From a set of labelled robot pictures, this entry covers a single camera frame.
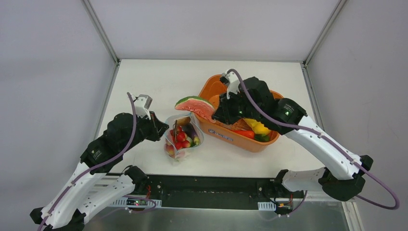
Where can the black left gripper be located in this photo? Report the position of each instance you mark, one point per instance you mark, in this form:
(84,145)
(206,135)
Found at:
(153,126)

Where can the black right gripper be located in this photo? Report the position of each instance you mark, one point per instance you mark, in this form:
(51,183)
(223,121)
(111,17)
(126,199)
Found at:
(225,106)

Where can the orange plastic basket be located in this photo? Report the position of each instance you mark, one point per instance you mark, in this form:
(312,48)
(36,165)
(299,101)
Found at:
(211,91)

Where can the white mushroom toy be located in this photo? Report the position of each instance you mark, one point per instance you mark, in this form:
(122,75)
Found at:
(183,121)

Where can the dark purple eggplant toy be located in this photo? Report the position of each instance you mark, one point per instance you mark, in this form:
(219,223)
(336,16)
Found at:
(191,132)

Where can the clear zip top bag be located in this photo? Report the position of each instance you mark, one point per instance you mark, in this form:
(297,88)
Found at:
(194,121)

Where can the red peach cluster toy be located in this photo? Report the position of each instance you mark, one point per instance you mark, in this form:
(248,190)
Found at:
(178,140)

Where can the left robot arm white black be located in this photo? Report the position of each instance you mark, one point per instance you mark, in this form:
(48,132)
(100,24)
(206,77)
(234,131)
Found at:
(76,207)

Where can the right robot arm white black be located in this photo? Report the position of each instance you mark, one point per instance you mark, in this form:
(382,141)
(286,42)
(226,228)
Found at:
(342,174)

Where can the yellow napa cabbage toy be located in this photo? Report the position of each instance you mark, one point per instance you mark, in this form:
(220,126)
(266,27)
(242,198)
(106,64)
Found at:
(257,127)

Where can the orange carrot toy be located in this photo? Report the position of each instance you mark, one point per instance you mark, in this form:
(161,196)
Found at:
(246,133)

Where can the green leafy vegetable toy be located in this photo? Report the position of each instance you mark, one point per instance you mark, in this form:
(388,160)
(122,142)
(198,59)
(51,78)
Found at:
(261,138)

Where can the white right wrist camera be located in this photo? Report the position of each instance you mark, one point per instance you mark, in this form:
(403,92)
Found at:
(232,82)

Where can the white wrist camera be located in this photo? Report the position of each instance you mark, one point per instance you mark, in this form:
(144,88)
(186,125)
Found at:
(232,82)
(142,104)

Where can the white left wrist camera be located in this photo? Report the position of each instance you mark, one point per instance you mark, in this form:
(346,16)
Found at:
(142,104)

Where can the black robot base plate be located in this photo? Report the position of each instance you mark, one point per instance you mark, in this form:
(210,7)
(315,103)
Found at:
(213,192)

